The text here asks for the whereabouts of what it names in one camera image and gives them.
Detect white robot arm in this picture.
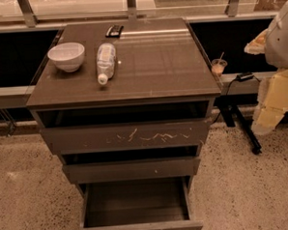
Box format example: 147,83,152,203
245,0,288,135

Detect dark grey drawer cabinet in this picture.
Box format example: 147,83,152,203
21,15,227,195

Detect top scratched grey drawer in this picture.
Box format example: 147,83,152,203
42,101,210,155

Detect clear plastic water bottle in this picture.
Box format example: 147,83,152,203
97,43,116,85

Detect black table leg stand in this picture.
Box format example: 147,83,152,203
216,96,262,155

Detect black remote control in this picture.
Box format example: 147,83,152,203
106,25,123,39

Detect plastic cup with straw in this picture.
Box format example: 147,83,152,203
211,54,227,76

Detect white ceramic bowl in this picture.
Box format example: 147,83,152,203
47,43,85,72

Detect black power adapter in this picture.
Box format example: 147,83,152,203
236,72,254,82

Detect black adapter cable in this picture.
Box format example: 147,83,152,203
211,74,263,124

